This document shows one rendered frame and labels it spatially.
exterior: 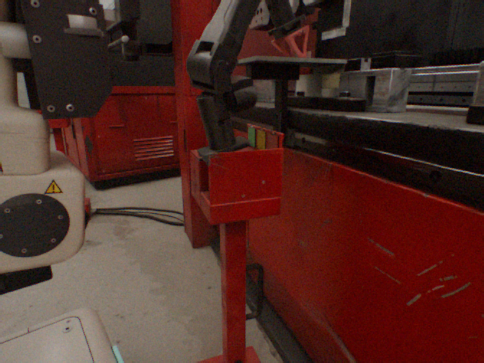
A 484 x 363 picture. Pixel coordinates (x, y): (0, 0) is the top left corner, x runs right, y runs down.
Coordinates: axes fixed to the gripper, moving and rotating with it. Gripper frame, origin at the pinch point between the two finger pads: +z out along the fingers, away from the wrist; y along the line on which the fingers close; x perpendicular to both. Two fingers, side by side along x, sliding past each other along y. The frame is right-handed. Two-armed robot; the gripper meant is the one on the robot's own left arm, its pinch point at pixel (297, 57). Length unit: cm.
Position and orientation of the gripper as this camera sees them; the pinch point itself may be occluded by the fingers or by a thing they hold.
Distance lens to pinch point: 91.5
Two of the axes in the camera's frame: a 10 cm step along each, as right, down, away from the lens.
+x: -8.3, 5.4, -1.8
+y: -3.7, -2.7, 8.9
